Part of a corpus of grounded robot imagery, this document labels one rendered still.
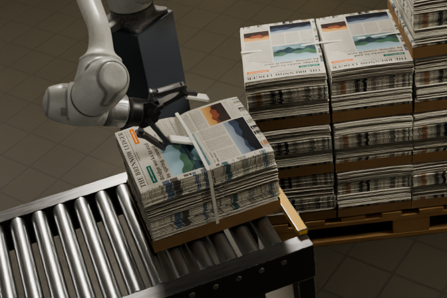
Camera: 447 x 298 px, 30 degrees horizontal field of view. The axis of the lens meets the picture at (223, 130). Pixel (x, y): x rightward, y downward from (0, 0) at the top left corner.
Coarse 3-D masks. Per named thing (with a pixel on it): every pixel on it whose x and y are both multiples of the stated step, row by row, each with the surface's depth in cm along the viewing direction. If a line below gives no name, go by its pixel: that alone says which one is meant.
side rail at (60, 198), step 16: (112, 176) 257; (64, 192) 254; (80, 192) 253; (96, 192) 253; (112, 192) 255; (16, 208) 250; (32, 208) 250; (48, 208) 250; (96, 208) 256; (0, 224) 247; (32, 240) 254
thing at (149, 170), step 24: (168, 120) 238; (120, 144) 230; (144, 144) 229; (144, 168) 221; (168, 168) 220; (192, 168) 219; (144, 192) 214; (168, 192) 217; (192, 192) 220; (144, 216) 231; (168, 216) 222; (192, 216) 225
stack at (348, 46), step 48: (288, 48) 299; (336, 48) 295; (384, 48) 291; (288, 96) 290; (336, 96) 291; (384, 96) 292; (432, 96) 293; (288, 144) 302; (336, 144) 303; (384, 144) 305; (432, 144) 306; (288, 192) 317; (336, 192) 321; (384, 192) 318; (432, 192) 320; (336, 240) 332
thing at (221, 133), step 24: (192, 120) 236; (216, 120) 234; (240, 120) 233; (216, 144) 226; (240, 144) 224; (264, 144) 223; (240, 168) 221; (264, 168) 223; (240, 192) 226; (264, 192) 229
